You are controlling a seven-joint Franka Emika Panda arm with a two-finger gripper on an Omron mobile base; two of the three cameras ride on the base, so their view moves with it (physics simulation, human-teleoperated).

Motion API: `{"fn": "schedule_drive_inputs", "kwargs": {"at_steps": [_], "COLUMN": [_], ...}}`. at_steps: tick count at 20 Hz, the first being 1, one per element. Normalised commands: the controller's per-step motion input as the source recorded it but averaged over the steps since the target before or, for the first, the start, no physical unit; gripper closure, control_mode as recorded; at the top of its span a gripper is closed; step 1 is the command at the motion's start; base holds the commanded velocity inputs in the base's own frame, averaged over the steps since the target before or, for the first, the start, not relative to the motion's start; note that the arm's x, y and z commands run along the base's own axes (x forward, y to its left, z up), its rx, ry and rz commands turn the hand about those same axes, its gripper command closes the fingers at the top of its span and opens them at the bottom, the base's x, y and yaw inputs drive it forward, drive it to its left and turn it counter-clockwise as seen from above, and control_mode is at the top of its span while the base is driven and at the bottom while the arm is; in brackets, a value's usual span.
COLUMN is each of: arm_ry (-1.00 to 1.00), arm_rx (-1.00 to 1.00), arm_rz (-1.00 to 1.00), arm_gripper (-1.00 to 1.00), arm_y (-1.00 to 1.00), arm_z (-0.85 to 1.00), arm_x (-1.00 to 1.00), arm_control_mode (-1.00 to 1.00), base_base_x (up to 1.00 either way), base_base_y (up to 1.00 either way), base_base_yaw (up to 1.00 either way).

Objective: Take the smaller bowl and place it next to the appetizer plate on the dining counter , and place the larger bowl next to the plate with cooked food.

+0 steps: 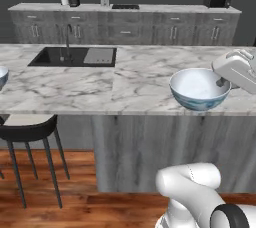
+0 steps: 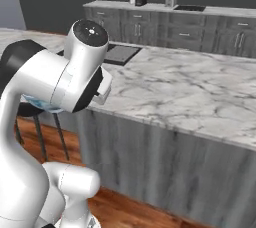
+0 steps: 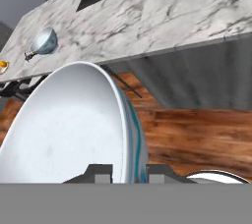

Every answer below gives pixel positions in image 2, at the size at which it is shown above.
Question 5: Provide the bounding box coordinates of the grey island counter cabinet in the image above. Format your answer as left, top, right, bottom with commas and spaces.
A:
39, 106, 256, 228

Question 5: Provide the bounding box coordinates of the grey base cupboard run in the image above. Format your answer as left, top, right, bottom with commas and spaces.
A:
82, 0, 256, 60

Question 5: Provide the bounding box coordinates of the dark sink basin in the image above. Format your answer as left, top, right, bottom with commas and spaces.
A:
173, 4, 207, 13

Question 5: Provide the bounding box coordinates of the black bar stool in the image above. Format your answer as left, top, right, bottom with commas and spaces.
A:
13, 101, 71, 163

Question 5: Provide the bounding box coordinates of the silver toaster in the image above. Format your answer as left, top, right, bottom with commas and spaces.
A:
164, 0, 179, 8

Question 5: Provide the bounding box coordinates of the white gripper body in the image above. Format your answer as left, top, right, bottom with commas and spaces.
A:
92, 66, 114, 106

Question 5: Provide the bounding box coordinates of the black hob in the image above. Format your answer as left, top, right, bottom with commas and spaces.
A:
55, 43, 143, 67

